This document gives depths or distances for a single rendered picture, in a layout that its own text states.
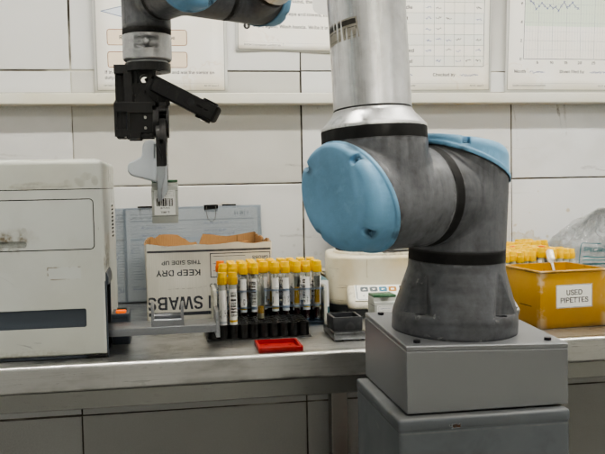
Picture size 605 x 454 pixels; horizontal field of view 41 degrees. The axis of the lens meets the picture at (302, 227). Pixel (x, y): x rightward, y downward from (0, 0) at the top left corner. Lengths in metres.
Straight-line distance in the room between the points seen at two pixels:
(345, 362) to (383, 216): 0.49
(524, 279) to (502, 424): 0.57
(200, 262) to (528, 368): 0.77
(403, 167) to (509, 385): 0.28
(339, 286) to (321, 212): 0.75
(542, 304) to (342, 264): 0.39
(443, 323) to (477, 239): 0.10
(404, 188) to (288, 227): 1.09
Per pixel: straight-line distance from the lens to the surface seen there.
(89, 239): 1.26
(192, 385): 1.28
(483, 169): 0.94
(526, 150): 2.08
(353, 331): 1.35
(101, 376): 1.25
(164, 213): 1.27
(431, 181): 0.87
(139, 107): 1.27
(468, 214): 0.92
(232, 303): 1.36
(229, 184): 1.90
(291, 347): 1.26
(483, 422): 0.94
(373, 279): 1.60
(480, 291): 0.95
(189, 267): 1.55
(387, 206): 0.82
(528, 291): 1.48
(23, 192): 1.27
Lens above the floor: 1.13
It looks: 3 degrees down
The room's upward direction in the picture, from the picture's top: 1 degrees counter-clockwise
